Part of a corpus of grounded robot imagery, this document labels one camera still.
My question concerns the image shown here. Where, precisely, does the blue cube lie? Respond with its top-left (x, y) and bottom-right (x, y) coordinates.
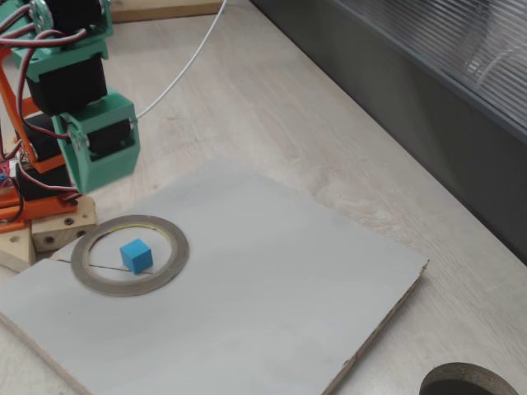
top-left (119, 238), bottom-right (154, 275)

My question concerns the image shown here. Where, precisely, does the wooden base block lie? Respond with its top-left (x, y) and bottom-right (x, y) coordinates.
top-left (30, 195), bottom-right (98, 253)

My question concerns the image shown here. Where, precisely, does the red circuit board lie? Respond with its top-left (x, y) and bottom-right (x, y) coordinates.
top-left (0, 160), bottom-right (20, 190)

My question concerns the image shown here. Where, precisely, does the wooden wedge piece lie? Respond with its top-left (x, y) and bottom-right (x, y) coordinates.
top-left (0, 230), bottom-right (37, 273)

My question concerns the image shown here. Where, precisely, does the long wooden plank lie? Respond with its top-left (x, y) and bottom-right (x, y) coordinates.
top-left (110, 0), bottom-right (226, 24)

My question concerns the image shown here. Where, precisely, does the grey wooden board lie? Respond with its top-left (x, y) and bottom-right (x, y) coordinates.
top-left (0, 158), bottom-right (430, 395)

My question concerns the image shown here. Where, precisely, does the ribbed translucent desk partition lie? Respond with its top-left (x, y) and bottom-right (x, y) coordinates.
top-left (250, 0), bottom-right (527, 268)

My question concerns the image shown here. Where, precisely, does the white USB cable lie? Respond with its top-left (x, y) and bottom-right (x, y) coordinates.
top-left (135, 0), bottom-right (228, 120)

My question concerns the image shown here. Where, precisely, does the grey ring of tape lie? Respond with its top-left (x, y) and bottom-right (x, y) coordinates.
top-left (69, 214), bottom-right (190, 298)

